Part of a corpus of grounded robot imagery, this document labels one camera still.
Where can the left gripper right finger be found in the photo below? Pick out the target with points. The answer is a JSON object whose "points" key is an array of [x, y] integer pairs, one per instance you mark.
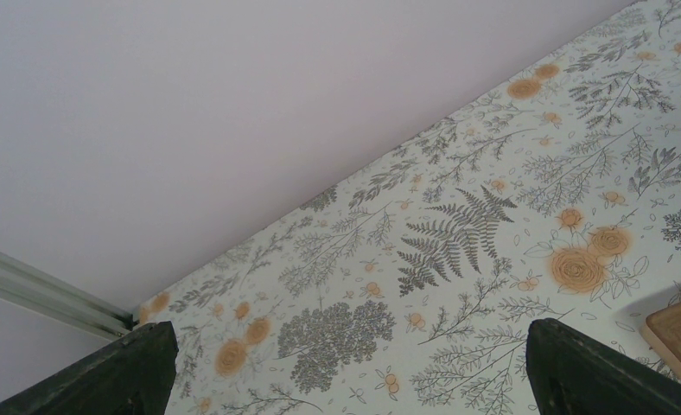
{"points": [[572, 373]]}

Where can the floral patterned table mat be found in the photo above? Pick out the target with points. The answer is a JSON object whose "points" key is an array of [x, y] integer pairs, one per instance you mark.
{"points": [[409, 287]]}

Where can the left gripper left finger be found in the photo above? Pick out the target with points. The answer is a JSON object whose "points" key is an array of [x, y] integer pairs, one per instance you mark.
{"points": [[132, 375]]}

